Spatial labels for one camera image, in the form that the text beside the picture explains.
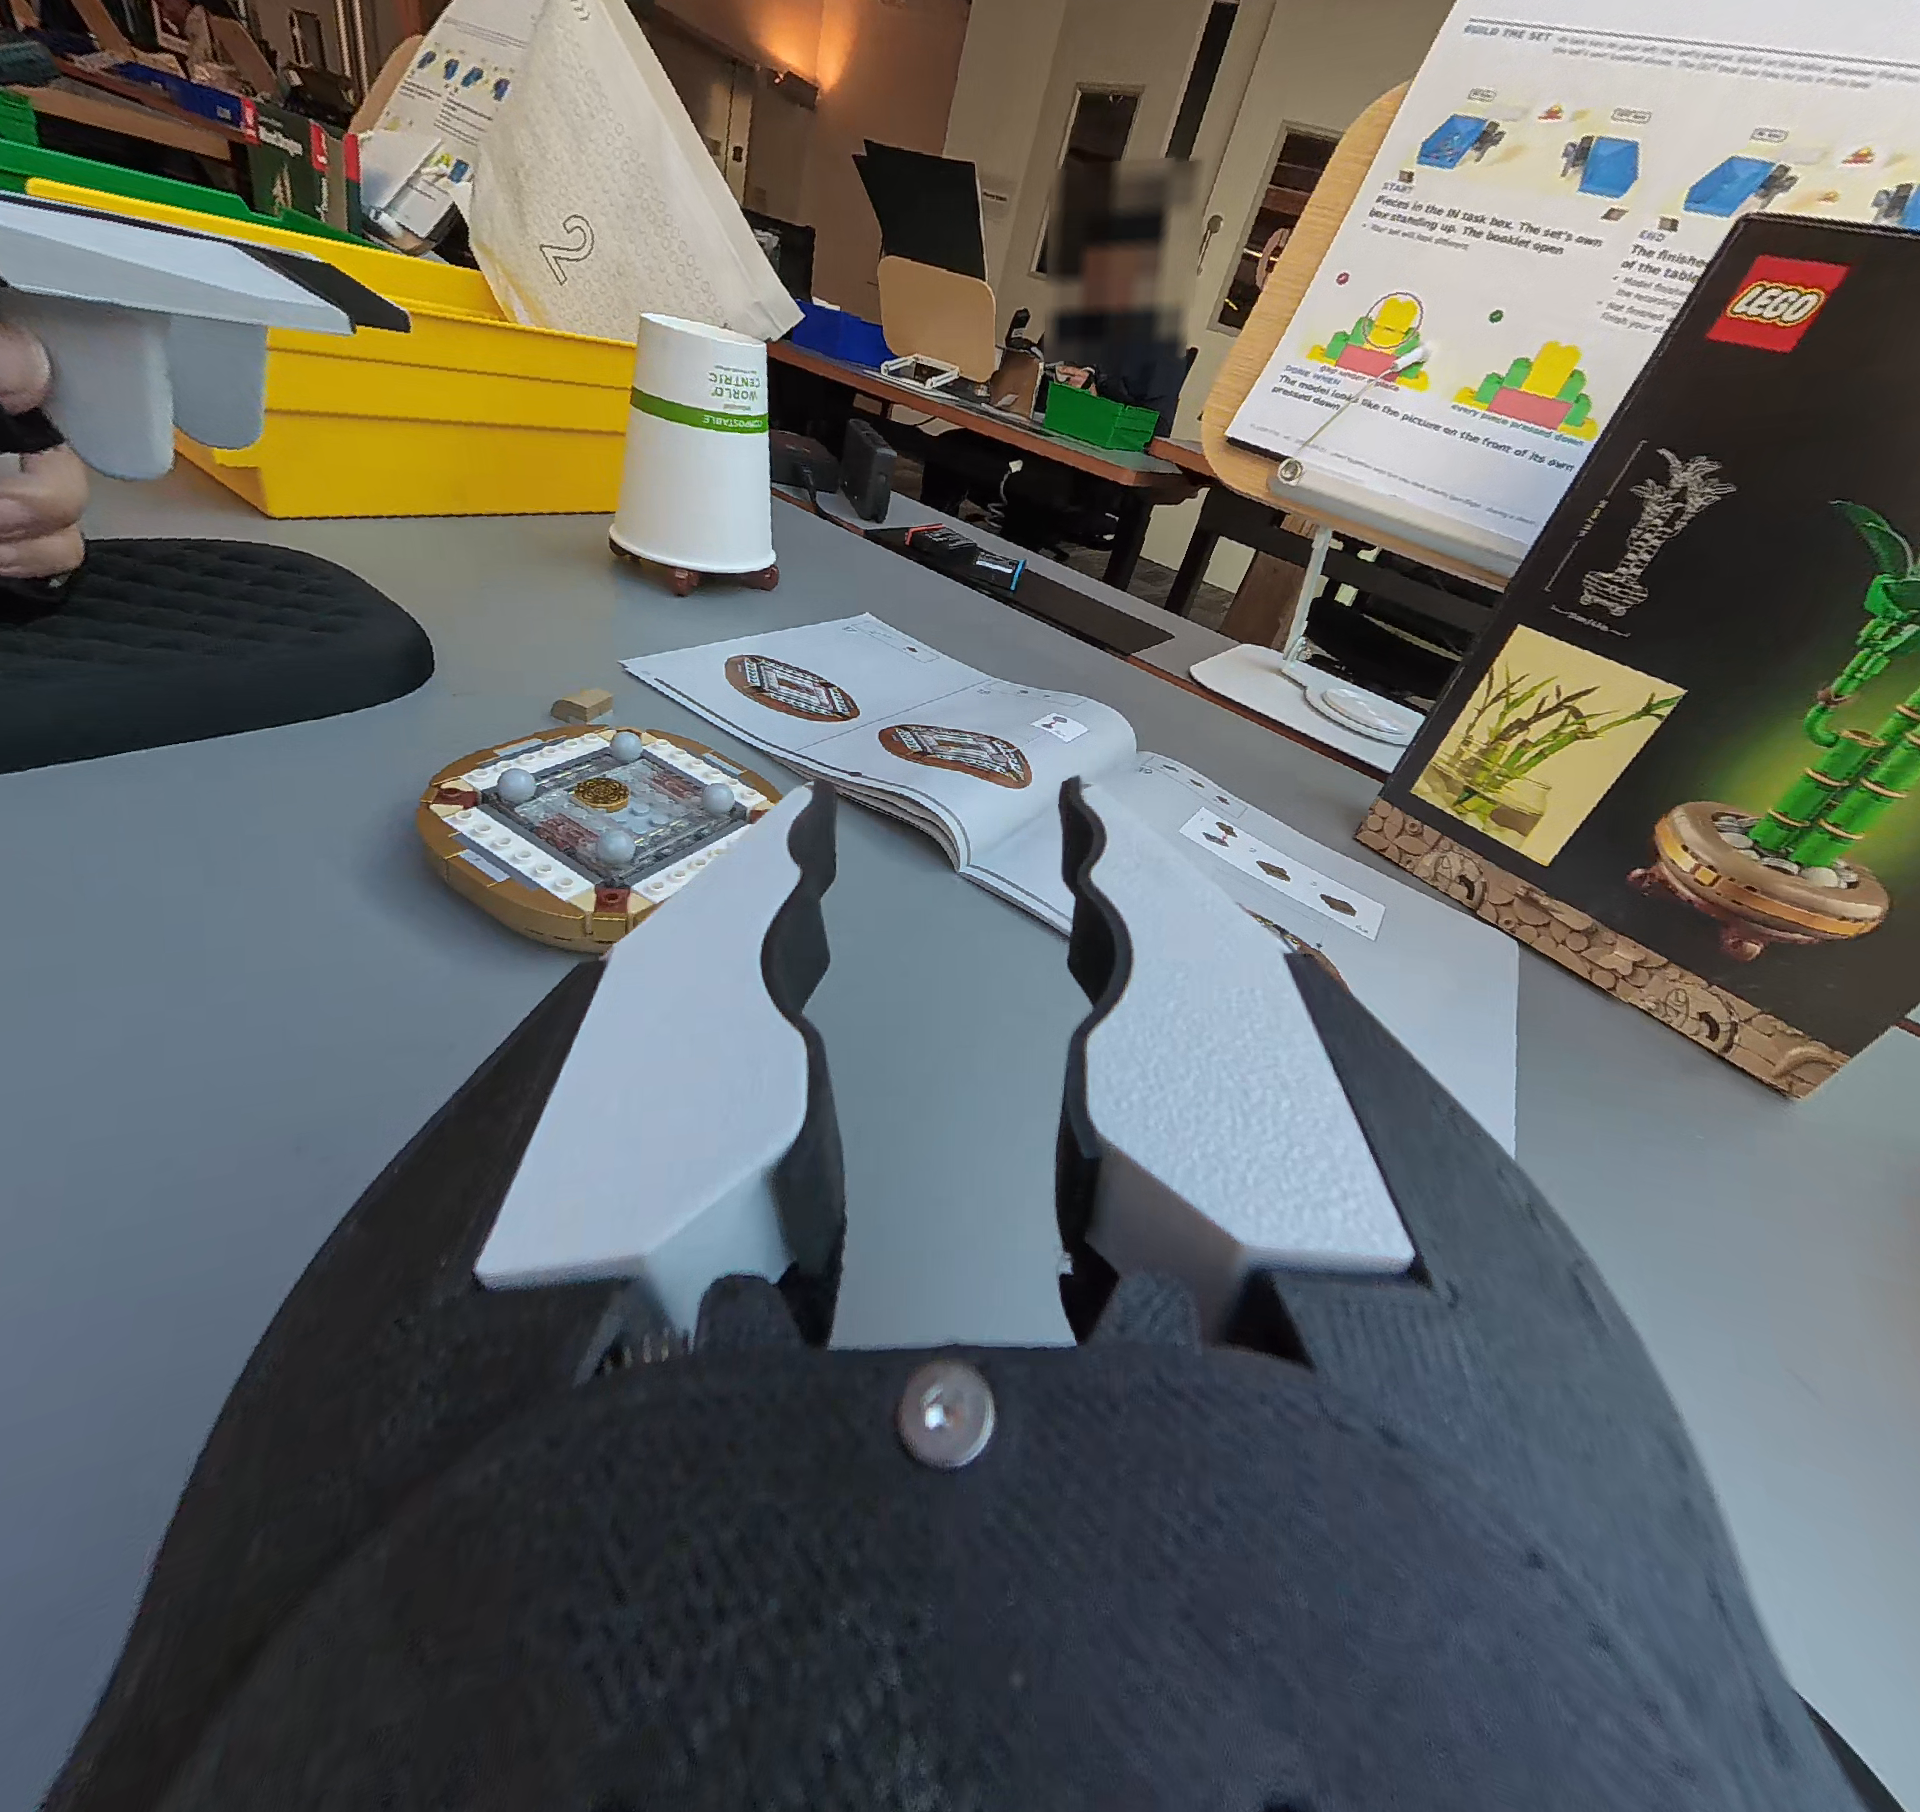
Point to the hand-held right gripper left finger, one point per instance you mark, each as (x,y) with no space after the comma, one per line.
(660,1107)

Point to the dark brown lego assembly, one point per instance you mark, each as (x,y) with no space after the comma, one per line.
(685,581)

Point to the black flat packet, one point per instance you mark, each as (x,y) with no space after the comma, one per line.
(965,556)

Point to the printed task instruction sheet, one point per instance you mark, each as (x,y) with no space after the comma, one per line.
(1502,192)

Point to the black upright device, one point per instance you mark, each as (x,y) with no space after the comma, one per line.
(869,470)

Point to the printed paper sheet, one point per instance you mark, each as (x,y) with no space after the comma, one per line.
(436,85)

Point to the white numbered paper bag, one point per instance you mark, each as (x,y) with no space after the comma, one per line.
(630,192)

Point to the small brown lego piece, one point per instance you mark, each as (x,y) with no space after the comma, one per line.
(581,705)

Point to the yellow plastic bin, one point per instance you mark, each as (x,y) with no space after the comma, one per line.
(436,419)

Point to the person's left hand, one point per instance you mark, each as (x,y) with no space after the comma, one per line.
(38,507)

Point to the black box device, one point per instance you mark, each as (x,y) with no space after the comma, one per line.
(802,459)

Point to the lego instruction booklet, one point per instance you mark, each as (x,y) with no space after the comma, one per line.
(958,763)

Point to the round lego base model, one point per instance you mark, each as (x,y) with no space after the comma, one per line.
(600,822)

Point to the green lego box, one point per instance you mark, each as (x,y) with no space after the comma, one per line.
(299,168)

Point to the wooden board stand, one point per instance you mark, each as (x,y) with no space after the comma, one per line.
(1296,274)

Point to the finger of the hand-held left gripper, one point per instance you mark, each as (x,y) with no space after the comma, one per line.
(152,274)

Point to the long wooden desk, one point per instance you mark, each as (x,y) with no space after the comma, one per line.
(958,422)

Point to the small green bin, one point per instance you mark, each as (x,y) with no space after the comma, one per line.
(1103,419)

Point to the green plastic bin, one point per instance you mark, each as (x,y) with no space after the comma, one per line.
(118,168)

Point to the black lego set box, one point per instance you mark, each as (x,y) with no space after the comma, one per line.
(1696,730)

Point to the white paper cup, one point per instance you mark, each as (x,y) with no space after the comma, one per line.
(700,459)

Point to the black panel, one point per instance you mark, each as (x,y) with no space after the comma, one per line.
(917,206)

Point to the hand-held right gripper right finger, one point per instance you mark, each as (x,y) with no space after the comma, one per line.
(1230,1107)

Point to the blue plastic bin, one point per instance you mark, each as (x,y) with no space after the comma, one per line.
(843,333)

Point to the black mesh wrist rest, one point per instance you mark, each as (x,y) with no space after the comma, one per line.
(192,643)

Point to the white stand base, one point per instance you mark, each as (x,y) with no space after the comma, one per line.
(1275,680)

